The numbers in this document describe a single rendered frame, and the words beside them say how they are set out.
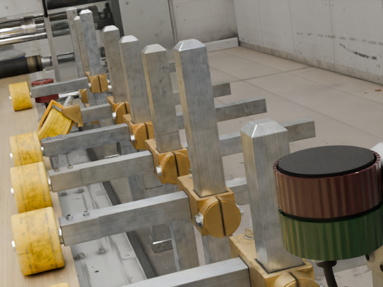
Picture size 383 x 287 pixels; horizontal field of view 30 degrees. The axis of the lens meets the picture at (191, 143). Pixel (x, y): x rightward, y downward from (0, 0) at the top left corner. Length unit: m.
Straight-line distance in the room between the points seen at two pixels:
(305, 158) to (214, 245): 0.53
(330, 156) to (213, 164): 0.50
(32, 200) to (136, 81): 0.35
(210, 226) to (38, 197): 0.36
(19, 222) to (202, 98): 0.28
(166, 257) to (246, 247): 0.70
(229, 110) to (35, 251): 0.67
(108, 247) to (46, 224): 0.84
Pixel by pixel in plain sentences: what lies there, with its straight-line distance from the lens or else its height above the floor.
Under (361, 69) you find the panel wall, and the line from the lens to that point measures 6.48.
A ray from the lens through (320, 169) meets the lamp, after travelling 0.39.
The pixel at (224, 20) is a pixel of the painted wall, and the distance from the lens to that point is 9.64.
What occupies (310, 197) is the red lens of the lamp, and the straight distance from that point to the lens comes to 0.39.
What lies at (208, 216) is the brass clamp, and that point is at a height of 0.95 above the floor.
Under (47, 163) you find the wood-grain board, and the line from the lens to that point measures 1.49.
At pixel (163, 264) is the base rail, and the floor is 0.70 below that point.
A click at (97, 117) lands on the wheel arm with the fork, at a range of 1.67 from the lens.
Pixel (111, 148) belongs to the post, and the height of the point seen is 0.74.
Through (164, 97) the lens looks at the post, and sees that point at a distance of 1.13.
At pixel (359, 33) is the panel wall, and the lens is 6.40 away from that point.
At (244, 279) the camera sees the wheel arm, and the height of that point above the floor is 0.95.
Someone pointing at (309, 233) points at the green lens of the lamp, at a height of 1.11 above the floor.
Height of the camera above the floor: 1.27
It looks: 15 degrees down
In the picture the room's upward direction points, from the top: 9 degrees counter-clockwise
